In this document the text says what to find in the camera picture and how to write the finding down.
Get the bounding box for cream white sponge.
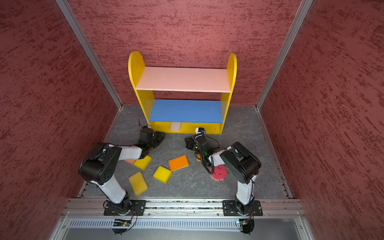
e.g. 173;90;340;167
170;122;182;132

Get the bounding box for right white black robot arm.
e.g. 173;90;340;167
185;133;262;216

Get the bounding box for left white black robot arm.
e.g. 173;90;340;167
78;126;166;216

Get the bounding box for yellow shelf unit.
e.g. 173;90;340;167
128;51;238;135

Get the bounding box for yellow sponge near left gripper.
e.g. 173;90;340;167
134;156;152;171

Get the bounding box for salmon pink sponge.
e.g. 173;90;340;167
125;159;136;165

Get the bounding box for orange sponge left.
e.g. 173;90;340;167
169;155;189;172

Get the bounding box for pink round smiley sponge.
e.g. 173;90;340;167
211;165;228;181

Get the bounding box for small yellow square sponge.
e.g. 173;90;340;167
153;166;172;184

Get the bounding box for large yellow sponge front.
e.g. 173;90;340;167
129;172;148;196

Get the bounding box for right circuit board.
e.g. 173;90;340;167
238;220;254;228

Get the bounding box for circuit board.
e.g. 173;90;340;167
238;220;254;228
113;219;132;228

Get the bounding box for left circuit board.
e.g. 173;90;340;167
113;219;132;228

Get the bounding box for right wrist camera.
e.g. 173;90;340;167
196;128;206;134

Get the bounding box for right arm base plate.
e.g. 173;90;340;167
222;200;263;217

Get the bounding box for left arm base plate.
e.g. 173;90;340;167
103;200;147;217

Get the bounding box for aluminium front rail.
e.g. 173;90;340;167
61;197;306;219

